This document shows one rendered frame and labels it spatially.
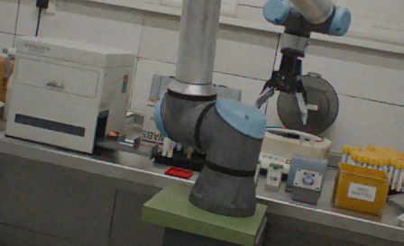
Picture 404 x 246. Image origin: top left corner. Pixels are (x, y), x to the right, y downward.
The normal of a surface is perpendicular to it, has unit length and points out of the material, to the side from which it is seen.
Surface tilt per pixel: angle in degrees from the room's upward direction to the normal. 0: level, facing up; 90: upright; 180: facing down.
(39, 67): 90
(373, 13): 94
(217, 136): 90
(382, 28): 95
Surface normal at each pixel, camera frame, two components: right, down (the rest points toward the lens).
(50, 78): -0.21, 0.09
